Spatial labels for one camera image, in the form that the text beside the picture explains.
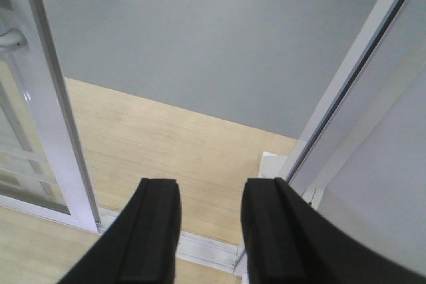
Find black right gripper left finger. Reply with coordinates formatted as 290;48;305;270
60;178;182;283

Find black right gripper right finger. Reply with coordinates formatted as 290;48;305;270
241;178;425;283

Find aluminium floor door track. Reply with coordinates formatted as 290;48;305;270
96;207;247;275

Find white framed transparent sliding door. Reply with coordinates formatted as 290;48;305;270
1;0;101;232

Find grey metal door handle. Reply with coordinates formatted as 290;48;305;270
0;7;28;54

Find white door jamb frame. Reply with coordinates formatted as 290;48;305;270
259;0;426;212

